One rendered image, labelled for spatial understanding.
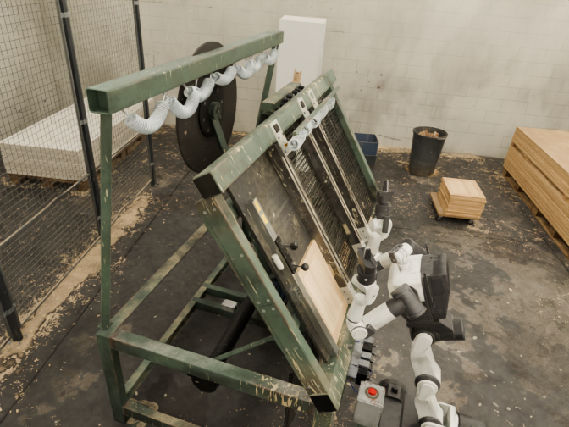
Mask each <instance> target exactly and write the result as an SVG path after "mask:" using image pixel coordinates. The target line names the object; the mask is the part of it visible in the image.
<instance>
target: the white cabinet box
mask: <svg viewBox="0 0 569 427"><path fill-rule="evenodd" d="M326 20H327V19H321V18H310V17H300V16H289V15H285V16H284V17H283V18H281V19H280V20H279V30H283V31H284V42H283V43H281V44H279V49H278V51H279V56H278V58H277V74H276V90H275V92H277V91H278V90H280V89H281V88H282V87H284V86H286V85H287V84H289V83H290V82H295V83H301V85H302V86H304V87H306V86H308V85H309V84H310V83H312V82H313V81H314V80H316V79H317V78H318V77H319V76H320V75H321V68H322V61H323V44H324V37H325V28H326Z"/></svg>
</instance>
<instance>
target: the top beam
mask: <svg viewBox="0 0 569 427"><path fill-rule="evenodd" d="M336 81H337V79H336V77H335V74H334V71H333V70H332V69H331V70H329V71H327V72H325V73H323V74H321V75H320V76H319V77H318V78H317V79H316V80H314V81H313V82H312V83H310V84H309V85H308V86H306V87H305V88H304V89H303V90H301V91H300V92H299V93H298V94H296V95H295V96H294V97H292V98H291V99H290V100H289V101H288V102H287V103H286V104H285V105H283V106H282V107H281V108H279V109H278V110H277V111H276V112H274V113H273V114H272V115H270V116H269V117H268V118H267V119H265V120H264V121H263V122H262V123H261V124H260V125H259V126H257V127H256V128H255V129H254V130H252V131H251V132H250V133H249V134H247V135H246V136H245V137H243V138H242V139H241V140H240V141H238V142H237V143H236V144H235V145H234V146H232V148H230V149H229V150H228V151H227V152H225V153H224V154H223V155H222V156H220V157H219V158H218V159H216V160H215V161H214V162H213V163H211V164H210V165H209V166H207V167H206V168H205V169H204V170H203V171H202V172H201V173H200V174H198V175H197V176H196V177H194V178H193V182H194V183H195V185H196V187H197V189H198V191H199V192H200V193H201V195H202V197H203V199H205V200H206V199H208V198H210V197H214V196H217V195H219V194H221V193H223V192H224V191H225V190H226V189H227V188H228V187H229V186H230V185H231V184H232V183H233V182H234V181H235V180H236V179H237V178H238V177H239V176H240V175H241V174H243V173H244V172H245V171H246V170H247V169H248V168H249V167H250V166H251V165H252V164H253V163H254V162H255V161H256V160H257V159H258V158H259V157H260V156H261V155H262V154H263V153H264V152H265V151H266V150H267V149H268V148H269V147H270V146H271V145H272V144H273V143H274V142H275V141H276V138H275V136H274V134H273V132H272V130H271V128H270V126H269V124H270V123H272V122H273V121H274V120H275V119H276V120H277V121H278V123H279V126H280V128H281V130H282V131H283V132H285V131H286V130H287V129H288V128H289V127H290V126H291V125H292V124H293V123H294V122H295V121H296V120H297V119H298V118H299V117H300V116H302V112H301V110H300V108H299V105H298V103H297V100H298V99H299V98H301V97H302V99H303V101H304V103H305V104H306V106H307V108H310V107H311V106H312V102H311V100H310V98H309V96H308V95H307V92H308V91H309V90H310V89H312V91H313V94H314V96H315V98H316V99H319V98H320V97H321V96H322V95H323V94H324V93H325V92H326V91H327V90H328V89H329V88H330V87H331V86H332V85H333V84H334V83H335V82H336Z"/></svg>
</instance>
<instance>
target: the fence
mask: <svg viewBox="0 0 569 427"><path fill-rule="evenodd" d="M255 201H257V203H258V205H259V207H260V208H261V210H260V211H259V212H258V210H257V207H256V205H255V204H254V202H255ZM246 206H247V208H248V210H249V212H250V214H251V216H252V217H253V219H254V220H255V222H256V224H257V227H258V228H259V230H260V231H261V233H262V235H263V237H264V239H265V241H266V242H267V244H268V246H269V248H270V249H271V251H272V253H273V254H275V253H276V254H277V255H278V257H279V259H280V261H281V263H282V264H283V266H284V268H283V269H282V270H283V272H284V275H285V277H286V278H287V280H288V281H289V283H290V285H291V286H297V288H298V290H299V292H300V293H301V295H302V297H301V300H300V303H301V305H302V306H303V308H304V310H305V312H306V313H307V316H308V318H309V319H310V320H311V322H312V325H313V326H314V328H315V330H316V332H317V333H318V335H319V337H320V339H321V340H322V342H323V344H324V346H325V347H326V349H327V351H328V353H329V355H330V356H336V355H337V353H338V351H339V348H338V346H337V345H336V343H335V341H334V338H333V337H332V336H331V334H330V332H329V329H328V327H327V326H326V324H325V323H324V321H323V319H322V317H321V315H320V313H319V311H318V310H317V308H316V306H315V304H314V302H313V300H312V299H311V297H310V295H309V293H308V292H307V289H306V287H305V286H304V284H303V283H302V281H301V278H300V276H299V275H298V274H297V272H295V274H292V273H291V272H290V269H289V267H288V265H287V264H286V262H285V260H284V258H283V257H282V255H281V253H280V251H279V249H278V248H277V246H276V244H275V242H274V241H275V239H276V238H277V235H276V233H275V231H274V230H273V227H272V225H271V224H270V222H269V221H268V218H267V216H266V214H265V213H264V212H263V210H262V207H261V205H260V204H259V202H258V200H257V198H253V199H251V200H249V201H248V203H247V204H246ZM262 214H264V215H265V217H266V219H267V221H268V222H267V223H266V224H265V222H264V221H263V219H262V216H261V215H262Z"/></svg>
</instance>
